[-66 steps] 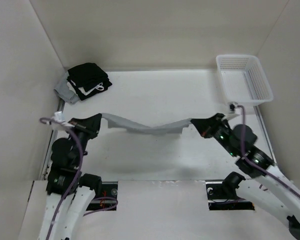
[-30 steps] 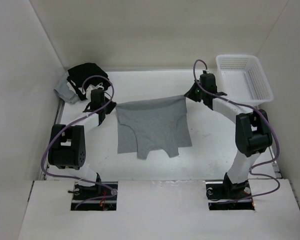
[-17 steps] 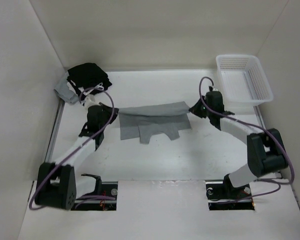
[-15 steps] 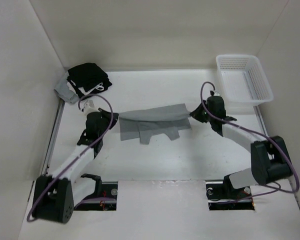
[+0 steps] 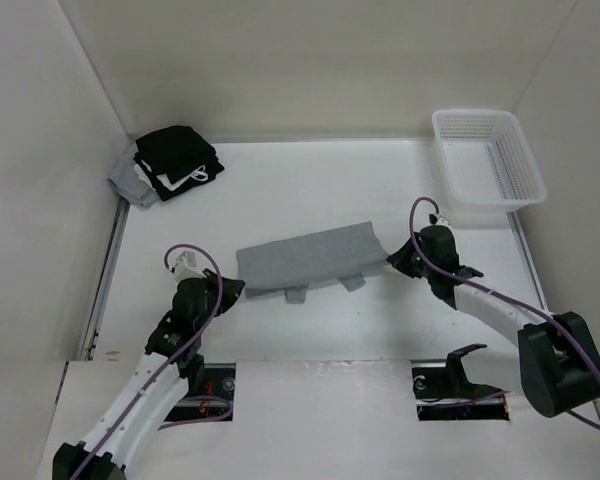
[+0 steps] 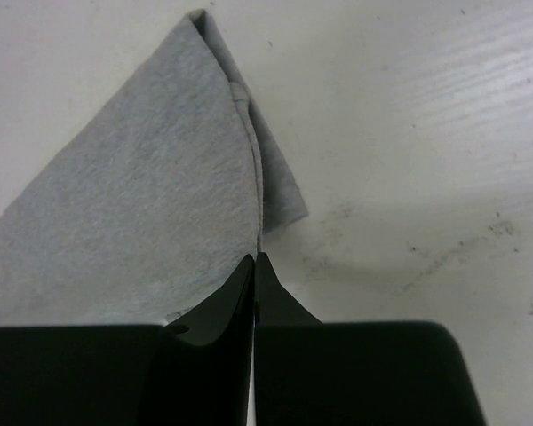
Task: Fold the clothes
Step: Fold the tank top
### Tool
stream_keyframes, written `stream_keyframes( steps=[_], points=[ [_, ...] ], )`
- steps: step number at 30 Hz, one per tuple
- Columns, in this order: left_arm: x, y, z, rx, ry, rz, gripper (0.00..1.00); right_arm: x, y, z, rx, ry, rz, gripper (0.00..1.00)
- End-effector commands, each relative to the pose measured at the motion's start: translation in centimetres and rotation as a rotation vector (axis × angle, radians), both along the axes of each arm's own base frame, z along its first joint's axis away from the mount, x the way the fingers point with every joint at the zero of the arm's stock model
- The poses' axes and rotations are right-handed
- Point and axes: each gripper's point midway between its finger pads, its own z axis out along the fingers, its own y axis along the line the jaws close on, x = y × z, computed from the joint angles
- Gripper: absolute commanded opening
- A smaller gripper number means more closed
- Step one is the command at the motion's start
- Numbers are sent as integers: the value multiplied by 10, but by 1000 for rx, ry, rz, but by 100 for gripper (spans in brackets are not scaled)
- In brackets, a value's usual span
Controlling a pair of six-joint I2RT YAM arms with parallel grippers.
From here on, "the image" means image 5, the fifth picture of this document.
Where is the grey tank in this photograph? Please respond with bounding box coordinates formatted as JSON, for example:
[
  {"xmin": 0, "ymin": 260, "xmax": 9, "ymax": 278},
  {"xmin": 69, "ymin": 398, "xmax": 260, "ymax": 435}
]
[
  {"xmin": 107, "ymin": 156, "xmax": 159, "ymax": 209},
  {"xmin": 236, "ymin": 221, "xmax": 388, "ymax": 304}
]

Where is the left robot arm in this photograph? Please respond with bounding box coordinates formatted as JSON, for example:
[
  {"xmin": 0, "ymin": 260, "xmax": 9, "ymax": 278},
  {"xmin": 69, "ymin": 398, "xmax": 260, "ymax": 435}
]
[{"xmin": 51, "ymin": 269, "xmax": 245, "ymax": 479}]

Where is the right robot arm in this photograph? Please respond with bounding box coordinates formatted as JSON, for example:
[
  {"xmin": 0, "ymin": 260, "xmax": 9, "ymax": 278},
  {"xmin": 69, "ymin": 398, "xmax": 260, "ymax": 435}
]
[{"xmin": 387, "ymin": 225, "xmax": 600, "ymax": 418}]

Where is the folded white tank top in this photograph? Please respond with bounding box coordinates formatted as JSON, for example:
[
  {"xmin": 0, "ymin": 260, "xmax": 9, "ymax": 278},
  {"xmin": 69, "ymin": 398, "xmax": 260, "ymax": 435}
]
[{"xmin": 133, "ymin": 164, "xmax": 209, "ymax": 191}]

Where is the folded black tank top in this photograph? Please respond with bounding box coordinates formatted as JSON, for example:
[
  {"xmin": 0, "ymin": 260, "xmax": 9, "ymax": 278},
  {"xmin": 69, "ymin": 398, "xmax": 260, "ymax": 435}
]
[{"xmin": 133, "ymin": 125, "xmax": 225, "ymax": 202}]

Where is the folded grey tank top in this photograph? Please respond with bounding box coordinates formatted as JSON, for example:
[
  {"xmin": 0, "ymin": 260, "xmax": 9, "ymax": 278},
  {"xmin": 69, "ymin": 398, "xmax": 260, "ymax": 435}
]
[{"xmin": 107, "ymin": 156, "xmax": 159, "ymax": 209}]

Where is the white plastic basket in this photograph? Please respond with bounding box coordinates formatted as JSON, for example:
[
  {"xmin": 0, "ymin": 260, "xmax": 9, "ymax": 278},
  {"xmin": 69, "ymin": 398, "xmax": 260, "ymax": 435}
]
[{"xmin": 431, "ymin": 109, "xmax": 547, "ymax": 215}]

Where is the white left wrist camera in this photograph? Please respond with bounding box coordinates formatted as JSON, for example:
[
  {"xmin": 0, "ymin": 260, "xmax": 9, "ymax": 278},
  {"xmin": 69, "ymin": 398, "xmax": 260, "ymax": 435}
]
[{"xmin": 171, "ymin": 251, "xmax": 204, "ymax": 282}]

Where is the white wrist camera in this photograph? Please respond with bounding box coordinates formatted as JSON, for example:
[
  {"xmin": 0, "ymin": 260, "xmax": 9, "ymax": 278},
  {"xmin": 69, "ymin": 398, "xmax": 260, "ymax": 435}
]
[
  {"xmin": 428, "ymin": 213, "xmax": 451, "ymax": 228},
  {"xmin": 171, "ymin": 251, "xmax": 204, "ymax": 282}
]

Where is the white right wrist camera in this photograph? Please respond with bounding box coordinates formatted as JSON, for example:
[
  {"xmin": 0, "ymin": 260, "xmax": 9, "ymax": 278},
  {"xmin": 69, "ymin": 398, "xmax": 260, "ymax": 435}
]
[{"xmin": 428, "ymin": 213, "xmax": 451, "ymax": 228}]

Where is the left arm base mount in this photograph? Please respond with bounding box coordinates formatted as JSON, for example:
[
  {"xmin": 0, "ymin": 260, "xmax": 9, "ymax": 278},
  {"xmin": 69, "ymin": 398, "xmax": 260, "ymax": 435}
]
[{"xmin": 165, "ymin": 363, "xmax": 237, "ymax": 423}]

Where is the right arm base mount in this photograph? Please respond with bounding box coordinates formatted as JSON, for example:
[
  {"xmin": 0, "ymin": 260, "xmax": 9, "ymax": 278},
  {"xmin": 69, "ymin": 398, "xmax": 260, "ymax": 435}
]
[{"xmin": 411, "ymin": 343, "xmax": 509, "ymax": 421}]

